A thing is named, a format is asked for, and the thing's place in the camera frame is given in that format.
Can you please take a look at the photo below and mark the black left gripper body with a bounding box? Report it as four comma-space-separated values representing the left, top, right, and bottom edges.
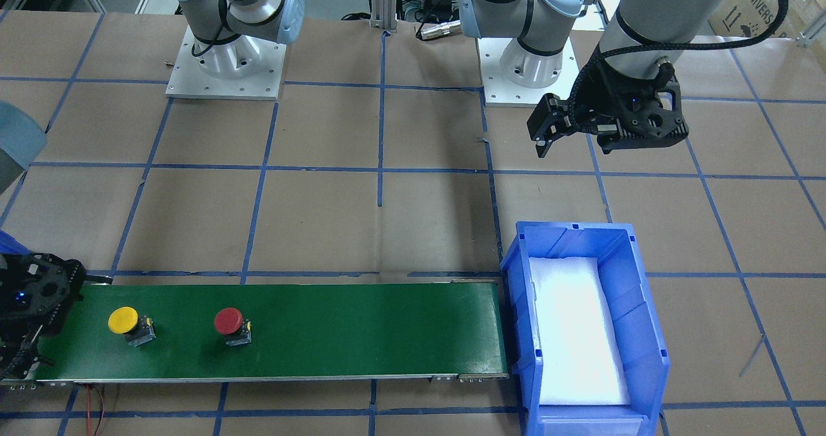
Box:
527, 59, 646, 146

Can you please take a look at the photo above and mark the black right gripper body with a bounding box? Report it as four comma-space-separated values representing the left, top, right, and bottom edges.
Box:
1, 253, 86, 345

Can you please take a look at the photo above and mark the yellow push button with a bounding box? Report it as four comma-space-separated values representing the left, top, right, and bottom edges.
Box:
107, 306, 156, 347

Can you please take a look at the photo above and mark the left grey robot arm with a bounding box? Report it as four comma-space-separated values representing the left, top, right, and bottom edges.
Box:
458, 0, 789, 157

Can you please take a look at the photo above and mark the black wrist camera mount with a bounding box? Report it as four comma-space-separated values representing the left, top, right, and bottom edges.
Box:
597, 74, 689, 154

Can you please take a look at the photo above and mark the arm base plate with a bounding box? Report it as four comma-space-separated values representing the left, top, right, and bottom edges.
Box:
165, 28, 288, 101
477, 37, 580, 108

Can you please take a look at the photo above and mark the white foam pad bin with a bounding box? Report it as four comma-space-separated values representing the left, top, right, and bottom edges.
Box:
529, 257, 630, 406

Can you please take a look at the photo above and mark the blue bin near left arm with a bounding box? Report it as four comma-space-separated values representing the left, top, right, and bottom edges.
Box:
501, 221, 670, 435

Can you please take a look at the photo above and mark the blue bin near right arm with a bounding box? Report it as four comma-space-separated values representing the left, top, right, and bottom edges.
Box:
0, 230, 30, 255

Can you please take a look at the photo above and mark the green conveyor belt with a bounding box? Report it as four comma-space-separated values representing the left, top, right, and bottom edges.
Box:
23, 282, 509, 383

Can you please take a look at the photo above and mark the red push button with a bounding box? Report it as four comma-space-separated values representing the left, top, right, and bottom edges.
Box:
213, 306, 252, 347

